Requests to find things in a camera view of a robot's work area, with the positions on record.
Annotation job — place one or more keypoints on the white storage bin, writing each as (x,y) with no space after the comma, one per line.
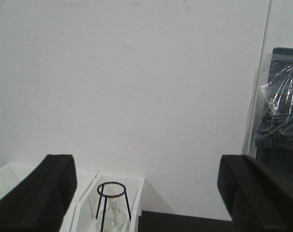
(85,211)
(12,174)

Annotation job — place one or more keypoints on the clear plastic bag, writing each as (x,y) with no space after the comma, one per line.
(276,129)

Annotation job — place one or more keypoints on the middle white storage bin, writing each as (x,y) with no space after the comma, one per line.
(12,174)

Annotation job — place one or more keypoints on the blue-grey pegboard drying rack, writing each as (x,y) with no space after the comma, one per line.
(281,160)

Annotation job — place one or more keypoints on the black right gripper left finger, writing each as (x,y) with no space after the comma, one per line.
(41,200)

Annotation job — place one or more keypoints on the clear glass flask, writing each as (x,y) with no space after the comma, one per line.
(114,218)

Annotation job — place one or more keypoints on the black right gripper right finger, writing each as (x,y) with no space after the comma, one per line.
(257,198)

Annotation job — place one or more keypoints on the right white storage bin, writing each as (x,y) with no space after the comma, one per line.
(85,211)

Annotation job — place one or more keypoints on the black wire tripod stand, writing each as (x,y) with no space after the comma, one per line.
(103,196)

